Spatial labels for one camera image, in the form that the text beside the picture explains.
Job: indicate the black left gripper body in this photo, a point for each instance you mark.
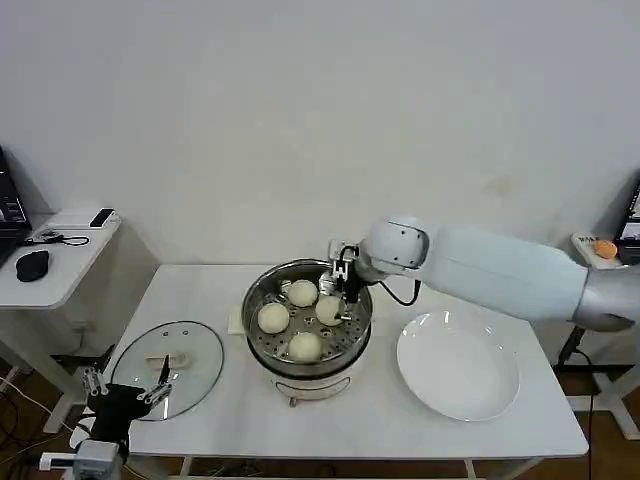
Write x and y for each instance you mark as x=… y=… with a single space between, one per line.
x=117 y=405

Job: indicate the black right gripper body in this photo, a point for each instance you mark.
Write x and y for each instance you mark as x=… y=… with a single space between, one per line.
x=352 y=287

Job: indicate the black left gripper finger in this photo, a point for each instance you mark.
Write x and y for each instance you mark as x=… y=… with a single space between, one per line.
x=164 y=382
x=95 y=382

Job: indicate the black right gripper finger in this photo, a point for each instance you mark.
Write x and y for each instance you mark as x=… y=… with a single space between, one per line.
x=331 y=284
x=350 y=310

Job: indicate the white steamed bun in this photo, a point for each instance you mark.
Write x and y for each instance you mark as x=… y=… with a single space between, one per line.
x=302 y=294
x=305 y=347
x=273 y=318
x=327 y=310

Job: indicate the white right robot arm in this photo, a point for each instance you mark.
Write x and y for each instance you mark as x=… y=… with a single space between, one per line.
x=490 y=270

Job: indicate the round glass lid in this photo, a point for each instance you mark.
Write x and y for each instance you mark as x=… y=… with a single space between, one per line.
x=200 y=350

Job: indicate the steel perforated steamer basket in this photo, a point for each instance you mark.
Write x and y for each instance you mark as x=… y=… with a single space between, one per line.
x=260 y=295

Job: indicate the white electric cooker base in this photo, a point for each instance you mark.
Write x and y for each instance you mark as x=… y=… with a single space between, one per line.
x=310 y=387

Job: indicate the white desk with mouse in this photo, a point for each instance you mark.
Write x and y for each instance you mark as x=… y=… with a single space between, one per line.
x=50 y=290

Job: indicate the white table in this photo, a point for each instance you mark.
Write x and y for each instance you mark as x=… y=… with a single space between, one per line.
x=350 y=430

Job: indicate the white round plate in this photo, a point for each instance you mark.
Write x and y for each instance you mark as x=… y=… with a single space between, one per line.
x=457 y=365

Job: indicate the black computer mouse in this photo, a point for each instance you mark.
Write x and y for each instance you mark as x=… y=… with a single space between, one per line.
x=33 y=265

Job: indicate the black laptop beside mouse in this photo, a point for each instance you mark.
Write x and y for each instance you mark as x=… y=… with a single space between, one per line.
x=10 y=210

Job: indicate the white desk with orange ball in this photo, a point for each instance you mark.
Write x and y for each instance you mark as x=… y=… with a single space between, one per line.
x=585 y=257

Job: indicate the orange round ball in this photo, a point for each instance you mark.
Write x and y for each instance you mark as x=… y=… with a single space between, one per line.
x=605 y=249

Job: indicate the black laptop beside orange ball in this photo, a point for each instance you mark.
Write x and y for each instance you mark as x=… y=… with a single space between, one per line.
x=631 y=235

